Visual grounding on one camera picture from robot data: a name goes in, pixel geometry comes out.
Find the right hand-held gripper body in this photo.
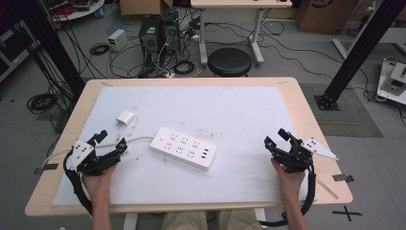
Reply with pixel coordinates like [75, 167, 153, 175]
[272, 137, 339, 173]

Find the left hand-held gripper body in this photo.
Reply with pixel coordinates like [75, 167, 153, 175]
[67, 139, 121, 176]

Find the white charger adapter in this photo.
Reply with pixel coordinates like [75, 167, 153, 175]
[115, 109, 137, 127]

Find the white power strip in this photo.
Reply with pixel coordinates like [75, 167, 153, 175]
[149, 126, 218, 173]

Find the person's right hand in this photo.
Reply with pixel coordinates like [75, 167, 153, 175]
[270, 158, 306, 202]

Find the person's left hand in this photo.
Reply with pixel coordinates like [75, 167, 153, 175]
[81, 164, 118, 201]

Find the light wooden table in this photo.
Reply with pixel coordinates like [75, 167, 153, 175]
[24, 76, 353, 218]

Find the black tape strip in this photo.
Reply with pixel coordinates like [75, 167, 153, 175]
[34, 163, 59, 175]
[332, 173, 355, 184]

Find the thin wooden stick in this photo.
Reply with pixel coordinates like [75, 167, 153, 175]
[315, 178, 340, 200]

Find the grey floor mat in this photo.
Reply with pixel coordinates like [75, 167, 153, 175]
[300, 83, 384, 139]

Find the black tape cross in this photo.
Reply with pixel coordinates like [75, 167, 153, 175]
[331, 205, 363, 222]

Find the person's right leg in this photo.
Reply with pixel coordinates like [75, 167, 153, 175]
[218, 209, 264, 230]

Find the person's leg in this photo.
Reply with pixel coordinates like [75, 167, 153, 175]
[218, 209, 264, 230]
[161, 210, 209, 230]

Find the white foam mat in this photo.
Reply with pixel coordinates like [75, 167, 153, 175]
[52, 85, 318, 207]

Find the black round stool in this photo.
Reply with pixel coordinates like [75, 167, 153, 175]
[207, 47, 253, 79]

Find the white power supply box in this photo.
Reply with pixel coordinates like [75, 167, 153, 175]
[107, 28, 129, 53]

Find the person's left leg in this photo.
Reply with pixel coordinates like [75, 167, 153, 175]
[161, 210, 209, 230]

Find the black metal stand with base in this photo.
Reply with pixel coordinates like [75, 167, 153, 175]
[314, 0, 406, 112]

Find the black computer tower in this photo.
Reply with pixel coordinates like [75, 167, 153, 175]
[160, 10, 182, 56]
[138, 14, 163, 56]

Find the white equipment board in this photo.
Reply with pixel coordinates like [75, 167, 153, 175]
[376, 57, 406, 106]

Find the large cardboard box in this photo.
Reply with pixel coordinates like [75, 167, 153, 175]
[295, 0, 360, 35]

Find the round white table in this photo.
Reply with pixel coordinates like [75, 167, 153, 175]
[41, 0, 105, 23]

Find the small cardboard box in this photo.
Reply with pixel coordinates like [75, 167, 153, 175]
[119, 0, 173, 17]

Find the white desk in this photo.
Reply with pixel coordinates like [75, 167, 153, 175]
[190, 0, 293, 67]

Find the white power strip cable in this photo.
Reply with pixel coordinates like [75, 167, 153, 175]
[41, 136, 155, 169]

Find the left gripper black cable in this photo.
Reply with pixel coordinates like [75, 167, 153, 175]
[62, 149, 94, 217]

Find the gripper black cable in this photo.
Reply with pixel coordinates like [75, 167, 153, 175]
[258, 162, 317, 228]
[62, 149, 94, 217]

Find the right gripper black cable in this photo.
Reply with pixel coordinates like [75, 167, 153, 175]
[258, 162, 317, 228]

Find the large coiled black cable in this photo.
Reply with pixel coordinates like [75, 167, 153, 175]
[26, 93, 58, 115]

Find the small coiled black cable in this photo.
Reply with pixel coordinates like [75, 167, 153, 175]
[89, 42, 111, 57]

